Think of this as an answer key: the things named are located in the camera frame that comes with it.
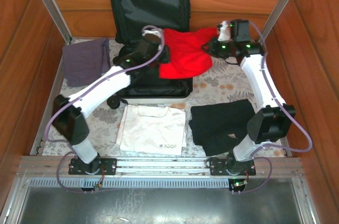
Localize red shirt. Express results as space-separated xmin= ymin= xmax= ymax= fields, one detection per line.
xmin=158 ymin=26 xmax=220 ymax=79

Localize white hard-shell suitcase black lining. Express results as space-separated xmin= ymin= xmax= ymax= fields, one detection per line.
xmin=105 ymin=0 xmax=194 ymax=110

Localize purple garment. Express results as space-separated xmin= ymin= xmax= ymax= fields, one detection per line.
xmin=61 ymin=37 xmax=111 ymax=87

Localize black garment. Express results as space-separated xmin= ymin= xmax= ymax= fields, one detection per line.
xmin=188 ymin=98 xmax=259 ymax=157

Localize white XDOF T-shirt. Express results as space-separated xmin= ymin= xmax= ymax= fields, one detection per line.
xmin=115 ymin=104 xmax=186 ymax=155

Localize floral table cloth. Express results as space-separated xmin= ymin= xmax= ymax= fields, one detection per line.
xmin=43 ymin=37 xmax=288 ymax=157

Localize small circuit board green light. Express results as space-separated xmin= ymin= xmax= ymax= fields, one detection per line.
xmin=229 ymin=178 xmax=249 ymax=190

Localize shiny metal sheet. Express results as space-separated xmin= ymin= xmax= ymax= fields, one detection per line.
xmin=15 ymin=186 xmax=305 ymax=224

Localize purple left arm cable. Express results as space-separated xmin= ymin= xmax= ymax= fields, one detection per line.
xmin=43 ymin=24 xmax=166 ymax=196

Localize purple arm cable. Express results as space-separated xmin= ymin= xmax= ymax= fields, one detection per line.
xmin=43 ymin=24 xmax=166 ymax=196
xmin=231 ymin=20 xmax=314 ymax=196

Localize aluminium frame post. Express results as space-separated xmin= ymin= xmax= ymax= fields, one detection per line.
xmin=25 ymin=0 xmax=74 ymax=45
xmin=255 ymin=0 xmax=309 ymax=47

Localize aluminium table edge rail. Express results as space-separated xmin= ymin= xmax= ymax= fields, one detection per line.
xmin=261 ymin=35 xmax=293 ymax=157
xmin=29 ymin=42 xmax=73 ymax=156

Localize aluminium mounting rail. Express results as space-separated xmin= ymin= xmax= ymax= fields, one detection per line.
xmin=17 ymin=156 xmax=303 ymax=180

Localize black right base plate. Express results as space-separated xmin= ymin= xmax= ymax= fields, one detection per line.
xmin=209 ymin=158 xmax=257 ymax=176

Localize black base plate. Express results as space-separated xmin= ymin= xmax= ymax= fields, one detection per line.
xmin=68 ymin=157 xmax=118 ymax=176
xmin=209 ymin=158 xmax=257 ymax=176

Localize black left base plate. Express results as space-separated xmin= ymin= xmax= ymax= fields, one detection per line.
xmin=68 ymin=157 xmax=118 ymax=176

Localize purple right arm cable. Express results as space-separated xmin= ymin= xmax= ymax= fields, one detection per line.
xmin=231 ymin=20 xmax=314 ymax=196

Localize grey slotted cable duct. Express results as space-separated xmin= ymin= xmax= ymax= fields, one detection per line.
xmin=29 ymin=177 xmax=231 ymax=189

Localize aluminium lower frame bar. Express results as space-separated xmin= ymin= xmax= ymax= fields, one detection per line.
xmin=291 ymin=177 xmax=321 ymax=224
xmin=0 ymin=177 xmax=31 ymax=224

